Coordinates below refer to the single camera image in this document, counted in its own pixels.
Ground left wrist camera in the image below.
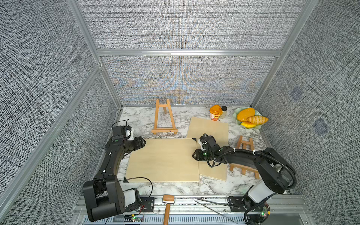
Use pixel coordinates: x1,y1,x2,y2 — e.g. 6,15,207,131
121,126,133,140

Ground orange lidded snack cup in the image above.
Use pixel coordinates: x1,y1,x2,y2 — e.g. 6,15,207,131
209,105,223,121

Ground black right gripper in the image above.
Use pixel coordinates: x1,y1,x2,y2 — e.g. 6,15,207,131
189,149,213,161

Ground light wooden board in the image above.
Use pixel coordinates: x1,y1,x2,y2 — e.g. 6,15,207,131
187,117,229,181
125,138,199,182

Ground small yellow bread piece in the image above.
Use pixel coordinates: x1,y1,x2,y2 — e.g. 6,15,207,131
241,121,257,128

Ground yellow striped bread loaf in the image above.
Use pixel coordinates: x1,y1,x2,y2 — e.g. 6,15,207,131
247,115,269,125

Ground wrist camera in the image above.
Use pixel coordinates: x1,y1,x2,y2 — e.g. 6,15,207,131
197,139,205,151
121,126,133,140

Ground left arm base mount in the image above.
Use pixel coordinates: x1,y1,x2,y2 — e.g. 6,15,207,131
125,197,155,213

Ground metal tongs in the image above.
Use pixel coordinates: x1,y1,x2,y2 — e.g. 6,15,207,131
193,198,240,224

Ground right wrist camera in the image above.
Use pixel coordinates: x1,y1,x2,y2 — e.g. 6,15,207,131
197,139,205,151

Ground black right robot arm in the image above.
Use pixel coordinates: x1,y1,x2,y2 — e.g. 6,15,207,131
192,134,297,211

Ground wooden handled mallet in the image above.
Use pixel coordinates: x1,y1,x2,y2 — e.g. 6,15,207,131
162,195,175,225

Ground wooden easel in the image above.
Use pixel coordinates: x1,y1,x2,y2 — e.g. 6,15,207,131
229,136,260,180
151,99,178,135

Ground orange round bread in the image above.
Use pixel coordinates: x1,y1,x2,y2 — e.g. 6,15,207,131
236,108,256,122

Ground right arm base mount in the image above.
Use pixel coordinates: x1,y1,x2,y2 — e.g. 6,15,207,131
227,196,271,225

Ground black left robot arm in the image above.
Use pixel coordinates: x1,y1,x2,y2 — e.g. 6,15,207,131
82,125,146,222

